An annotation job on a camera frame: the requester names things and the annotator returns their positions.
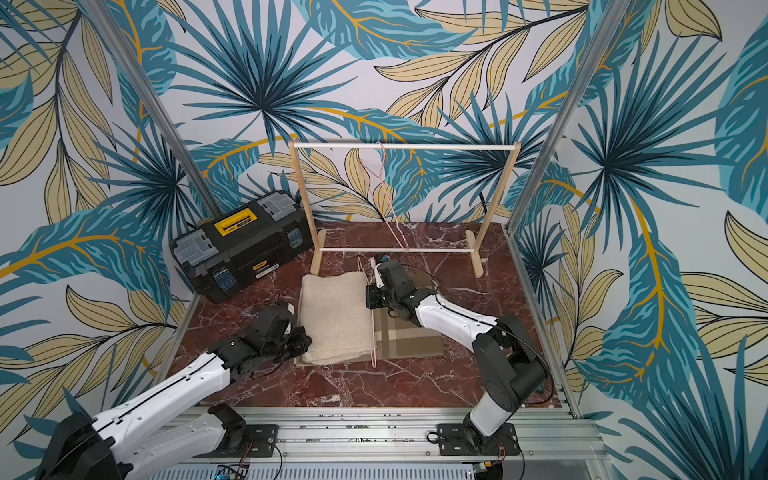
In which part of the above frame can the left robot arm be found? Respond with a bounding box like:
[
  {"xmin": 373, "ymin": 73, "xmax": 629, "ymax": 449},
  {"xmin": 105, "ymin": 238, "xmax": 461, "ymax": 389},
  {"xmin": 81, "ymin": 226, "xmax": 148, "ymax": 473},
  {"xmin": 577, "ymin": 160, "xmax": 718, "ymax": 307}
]
[{"xmin": 35, "ymin": 303, "xmax": 312, "ymax": 479}]

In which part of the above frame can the black yellow toolbox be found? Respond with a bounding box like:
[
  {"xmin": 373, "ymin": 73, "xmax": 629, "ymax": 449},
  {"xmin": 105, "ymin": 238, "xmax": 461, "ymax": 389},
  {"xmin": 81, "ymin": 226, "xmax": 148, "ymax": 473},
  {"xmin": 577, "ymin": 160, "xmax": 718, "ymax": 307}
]
[{"xmin": 171, "ymin": 191, "xmax": 312, "ymax": 304}]

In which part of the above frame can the left aluminium frame post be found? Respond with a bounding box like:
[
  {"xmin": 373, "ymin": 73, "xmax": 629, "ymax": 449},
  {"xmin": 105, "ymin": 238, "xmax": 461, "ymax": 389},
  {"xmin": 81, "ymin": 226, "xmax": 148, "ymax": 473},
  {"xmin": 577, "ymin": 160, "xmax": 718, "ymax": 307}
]
[{"xmin": 81, "ymin": 0, "xmax": 222, "ymax": 217}]

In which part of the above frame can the brown plaid scarf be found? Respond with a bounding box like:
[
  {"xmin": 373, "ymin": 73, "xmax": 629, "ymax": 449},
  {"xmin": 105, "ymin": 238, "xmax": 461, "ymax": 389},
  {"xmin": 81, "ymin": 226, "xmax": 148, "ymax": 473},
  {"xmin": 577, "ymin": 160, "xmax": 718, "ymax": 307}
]
[{"xmin": 296, "ymin": 308, "xmax": 443, "ymax": 366}]

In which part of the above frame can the aluminium frame post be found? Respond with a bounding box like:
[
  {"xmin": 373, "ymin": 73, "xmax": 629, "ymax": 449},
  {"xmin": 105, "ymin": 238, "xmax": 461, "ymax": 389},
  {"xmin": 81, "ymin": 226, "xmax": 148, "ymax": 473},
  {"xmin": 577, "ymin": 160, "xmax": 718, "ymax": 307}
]
[
  {"xmin": 81, "ymin": 0, "xmax": 222, "ymax": 217},
  {"xmin": 506, "ymin": 0, "xmax": 630, "ymax": 239}
]

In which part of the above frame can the right aluminium frame post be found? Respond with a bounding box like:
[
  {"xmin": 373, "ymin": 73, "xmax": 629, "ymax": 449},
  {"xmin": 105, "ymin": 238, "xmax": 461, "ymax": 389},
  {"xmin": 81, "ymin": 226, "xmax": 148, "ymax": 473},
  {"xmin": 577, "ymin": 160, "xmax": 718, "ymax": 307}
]
[{"xmin": 506, "ymin": 0, "xmax": 630, "ymax": 239}]

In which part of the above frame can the beige wool scarf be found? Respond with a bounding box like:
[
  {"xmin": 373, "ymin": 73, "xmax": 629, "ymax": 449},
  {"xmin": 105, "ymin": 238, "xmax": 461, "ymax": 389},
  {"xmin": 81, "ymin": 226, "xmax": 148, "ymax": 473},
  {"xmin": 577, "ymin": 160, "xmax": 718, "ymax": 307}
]
[{"xmin": 298, "ymin": 271, "xmax": 375, "ymax": 366}]

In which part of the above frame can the wooden clothes rack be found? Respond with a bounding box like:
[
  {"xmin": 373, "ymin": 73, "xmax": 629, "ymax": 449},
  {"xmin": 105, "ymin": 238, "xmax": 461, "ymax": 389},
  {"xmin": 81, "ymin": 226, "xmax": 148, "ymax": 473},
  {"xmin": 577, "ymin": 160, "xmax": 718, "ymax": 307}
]
[{"xmin": 287, "ymin": 140, "xmax": 523, "ymax": 280}]

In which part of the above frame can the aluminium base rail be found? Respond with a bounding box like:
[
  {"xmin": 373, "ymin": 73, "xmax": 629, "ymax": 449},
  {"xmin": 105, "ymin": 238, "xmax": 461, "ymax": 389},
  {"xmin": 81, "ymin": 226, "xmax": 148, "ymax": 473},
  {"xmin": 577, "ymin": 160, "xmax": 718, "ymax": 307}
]
[{"xmin": 166, "ymin": 402, "xmax": 614, "ymax": 479}]

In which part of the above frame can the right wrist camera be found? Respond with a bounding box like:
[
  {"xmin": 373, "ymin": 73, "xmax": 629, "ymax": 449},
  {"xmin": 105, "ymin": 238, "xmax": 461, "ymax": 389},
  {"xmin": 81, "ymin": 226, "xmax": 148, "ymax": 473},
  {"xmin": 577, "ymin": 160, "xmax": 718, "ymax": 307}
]
[{"xmin": 370, "ymin": 254, "xmax": 389, "ymax": 288}]

